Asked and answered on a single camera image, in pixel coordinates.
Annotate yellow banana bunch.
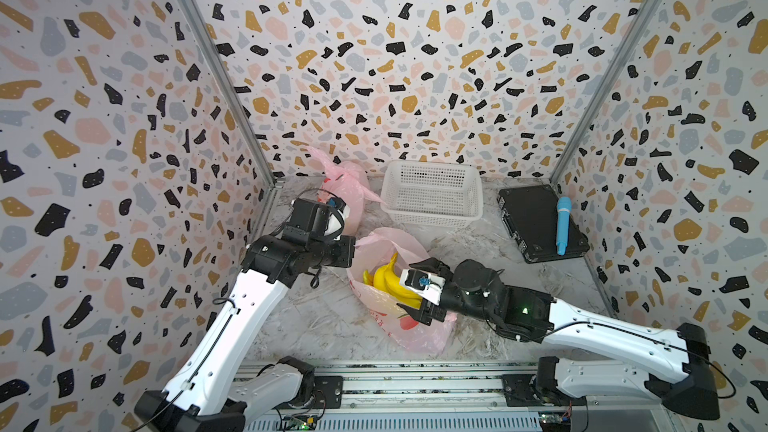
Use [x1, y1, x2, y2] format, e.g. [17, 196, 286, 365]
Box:
[363, 252, 422, 309]

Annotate pink plastic bag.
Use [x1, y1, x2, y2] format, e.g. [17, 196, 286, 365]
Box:
[307, 147, 383, 236]
[346, 227, 457, 355]

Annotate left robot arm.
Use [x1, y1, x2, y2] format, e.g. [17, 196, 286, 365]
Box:
[134, 190, 355, 431]

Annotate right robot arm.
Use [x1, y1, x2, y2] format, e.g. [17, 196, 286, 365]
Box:
[400, 258, 724, 421]

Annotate white plastic basket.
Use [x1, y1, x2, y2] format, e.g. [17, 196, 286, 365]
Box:
[380, 160, 484, 229]

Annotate black case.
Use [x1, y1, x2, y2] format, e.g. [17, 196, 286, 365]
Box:
[497, 185, 589, 264]

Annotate blue microphone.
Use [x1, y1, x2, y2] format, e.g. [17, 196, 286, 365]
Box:
[555, 196, 572, 256]

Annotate right circuit board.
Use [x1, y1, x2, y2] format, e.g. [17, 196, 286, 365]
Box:
[538, 412, 572, 432]

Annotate left green circuit board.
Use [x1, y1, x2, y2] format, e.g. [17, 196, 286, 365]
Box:
[280, 415, 318, 432]

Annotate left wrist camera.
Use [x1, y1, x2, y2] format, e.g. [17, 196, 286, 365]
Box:
[317, 196, 349, 242]

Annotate aluminium rail frame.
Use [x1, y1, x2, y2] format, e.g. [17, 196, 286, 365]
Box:
[235, 361, 677, 431]

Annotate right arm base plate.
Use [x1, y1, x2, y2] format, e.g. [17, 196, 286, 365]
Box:
[501, 373, 587, 407]

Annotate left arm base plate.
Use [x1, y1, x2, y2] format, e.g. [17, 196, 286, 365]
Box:
[281, 375, 344, 412]

